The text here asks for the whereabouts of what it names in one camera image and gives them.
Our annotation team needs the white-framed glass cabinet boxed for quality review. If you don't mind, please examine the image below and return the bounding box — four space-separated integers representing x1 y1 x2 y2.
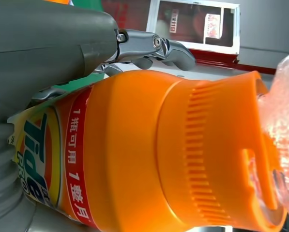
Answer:
101 0 241 55

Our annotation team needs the red base strip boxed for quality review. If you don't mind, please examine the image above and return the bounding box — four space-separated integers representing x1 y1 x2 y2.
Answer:
188 49 277 76

